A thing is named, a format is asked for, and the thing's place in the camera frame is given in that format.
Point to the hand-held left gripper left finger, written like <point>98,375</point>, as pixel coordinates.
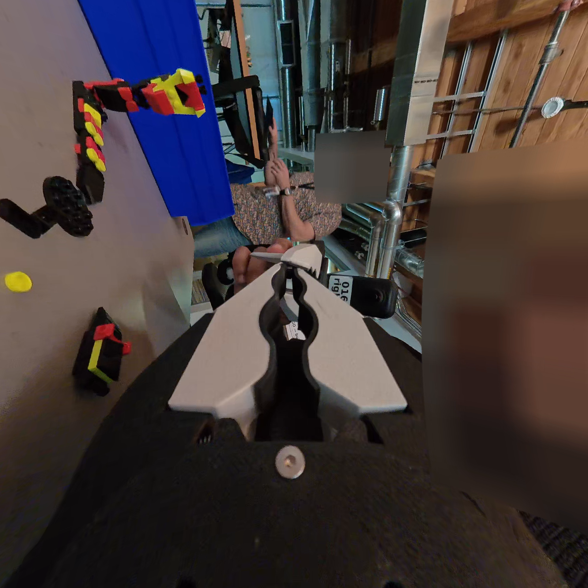
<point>220,363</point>

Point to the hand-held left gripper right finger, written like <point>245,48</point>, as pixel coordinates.
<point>353,363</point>

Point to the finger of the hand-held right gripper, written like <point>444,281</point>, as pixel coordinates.
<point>302,256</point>
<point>271,257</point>

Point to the black and red lego assembly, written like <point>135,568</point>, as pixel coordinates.
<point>103,363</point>

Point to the red yellow black lego dragon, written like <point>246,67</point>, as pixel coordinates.
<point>170,94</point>

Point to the black round lego plate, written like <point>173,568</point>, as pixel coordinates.
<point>69,206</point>

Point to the yellow round lego tile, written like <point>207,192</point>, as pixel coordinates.
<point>18,281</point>

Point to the small black lego plate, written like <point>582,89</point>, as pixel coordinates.
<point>41,216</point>
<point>16,218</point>

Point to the person's right hand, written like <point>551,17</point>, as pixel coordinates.
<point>246,273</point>

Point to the blue plastic bin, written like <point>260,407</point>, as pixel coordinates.
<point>160,151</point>

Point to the small silver cylinder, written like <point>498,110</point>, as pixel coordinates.
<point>380,105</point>

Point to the desk with wooden edge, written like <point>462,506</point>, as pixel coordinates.
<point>242,50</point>

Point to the metal strut rails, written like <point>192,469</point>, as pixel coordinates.
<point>459,96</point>

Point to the white round ceiling fixture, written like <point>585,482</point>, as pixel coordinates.
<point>551,107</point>

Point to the metal conduit pipe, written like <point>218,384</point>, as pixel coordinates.
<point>540,78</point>

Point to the wooden ceiling beam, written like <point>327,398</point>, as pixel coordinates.
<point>500,18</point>

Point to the grey round duct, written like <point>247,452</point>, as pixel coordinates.
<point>287,69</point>
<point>337,64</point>
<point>314,59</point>

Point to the silver rectangular duct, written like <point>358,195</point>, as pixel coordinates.
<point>415,69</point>

